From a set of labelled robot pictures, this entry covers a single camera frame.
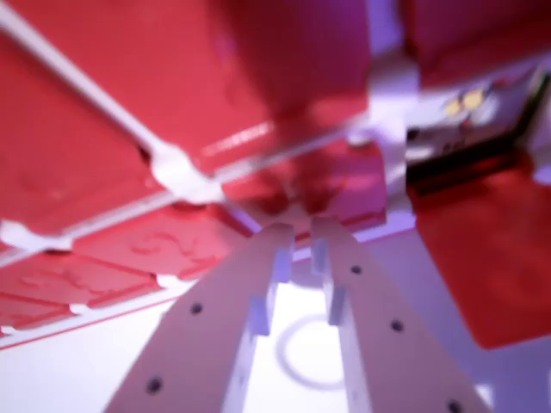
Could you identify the red board flap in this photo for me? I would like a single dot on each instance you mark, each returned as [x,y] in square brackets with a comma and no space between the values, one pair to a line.
[344,185]
[486,258]

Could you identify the red and white game board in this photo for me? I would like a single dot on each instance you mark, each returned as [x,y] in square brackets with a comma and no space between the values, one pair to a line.
[86,129]

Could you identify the picture card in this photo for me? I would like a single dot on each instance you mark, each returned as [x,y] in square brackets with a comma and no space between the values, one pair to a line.
[473,116]

